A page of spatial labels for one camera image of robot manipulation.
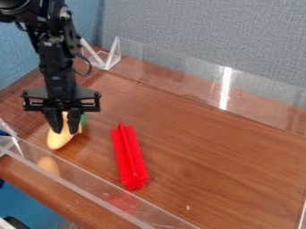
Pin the clear acrylic front wall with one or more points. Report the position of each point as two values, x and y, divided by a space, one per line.
106 194

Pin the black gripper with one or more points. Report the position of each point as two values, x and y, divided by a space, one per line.
59 95

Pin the clear acrylic back wall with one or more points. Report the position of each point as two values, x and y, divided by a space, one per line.
251 96

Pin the red star-shaped plastic bar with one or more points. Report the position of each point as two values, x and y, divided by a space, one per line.
133 171

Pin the clear acrylic wall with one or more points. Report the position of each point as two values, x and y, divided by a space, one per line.
106 194
251 96

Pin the clear acrylic corner bracket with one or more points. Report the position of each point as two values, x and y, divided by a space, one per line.
103 60

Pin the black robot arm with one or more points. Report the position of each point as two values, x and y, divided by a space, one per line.
46 19

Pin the clear acrylic left bracket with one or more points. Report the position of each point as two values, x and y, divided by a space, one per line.
8 140

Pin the yellow green toy corn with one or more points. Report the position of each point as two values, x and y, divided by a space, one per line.
56 140

